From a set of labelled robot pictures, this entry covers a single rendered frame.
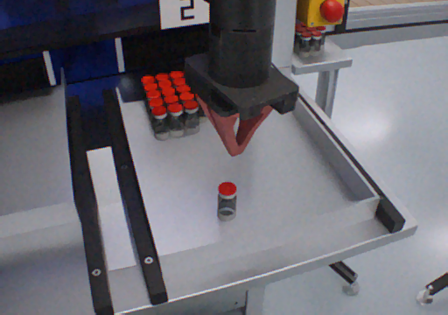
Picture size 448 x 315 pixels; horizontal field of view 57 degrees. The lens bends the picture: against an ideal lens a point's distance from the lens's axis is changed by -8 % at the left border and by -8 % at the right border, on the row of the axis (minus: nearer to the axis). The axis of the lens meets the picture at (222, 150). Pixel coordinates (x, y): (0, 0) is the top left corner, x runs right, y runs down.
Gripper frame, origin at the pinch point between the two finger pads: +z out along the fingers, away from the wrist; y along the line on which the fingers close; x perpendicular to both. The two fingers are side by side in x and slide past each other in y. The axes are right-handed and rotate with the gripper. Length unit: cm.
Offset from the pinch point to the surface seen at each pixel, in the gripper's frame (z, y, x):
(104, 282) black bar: 7.8, -2.8, 17.6
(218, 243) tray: 6.5, -5.4, 5.6
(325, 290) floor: 98, 17, -53
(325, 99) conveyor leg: 30, 33, -51
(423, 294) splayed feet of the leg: 94, -6, -77
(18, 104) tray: 10.6, 39.3, 17.4
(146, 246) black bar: 7.9, -0.9, 11.8
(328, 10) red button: -2.0, 19.4, -32.2
